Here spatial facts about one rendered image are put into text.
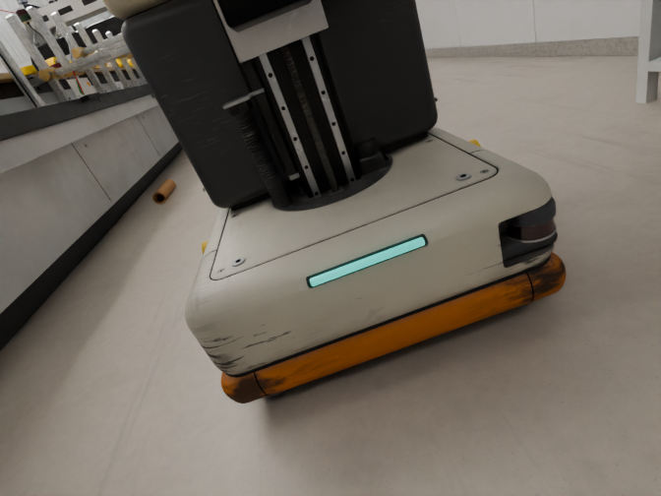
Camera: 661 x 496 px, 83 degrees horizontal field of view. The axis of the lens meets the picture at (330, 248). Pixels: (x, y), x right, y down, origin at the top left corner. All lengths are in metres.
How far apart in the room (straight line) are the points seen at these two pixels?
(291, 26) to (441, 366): 0.63
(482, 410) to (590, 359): 0.19
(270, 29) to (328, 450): 0.69
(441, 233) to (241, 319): 0.33
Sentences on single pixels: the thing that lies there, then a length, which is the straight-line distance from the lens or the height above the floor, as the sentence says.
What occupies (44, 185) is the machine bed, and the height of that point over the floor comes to 0.39.
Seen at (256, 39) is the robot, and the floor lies 0.58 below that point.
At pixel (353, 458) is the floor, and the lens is 0.66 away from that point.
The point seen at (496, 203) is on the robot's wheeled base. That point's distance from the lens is 0.61.
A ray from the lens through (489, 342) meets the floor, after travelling 0.75.
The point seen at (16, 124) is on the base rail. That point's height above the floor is 0.66.
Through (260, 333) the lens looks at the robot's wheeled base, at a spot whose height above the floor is 0.20.
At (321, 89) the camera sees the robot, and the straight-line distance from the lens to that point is 0.76.
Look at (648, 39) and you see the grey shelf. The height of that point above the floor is 0.20.
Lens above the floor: 0.55
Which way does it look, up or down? 28 degrees down
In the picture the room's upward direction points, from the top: 22 degrees counter-clockwise
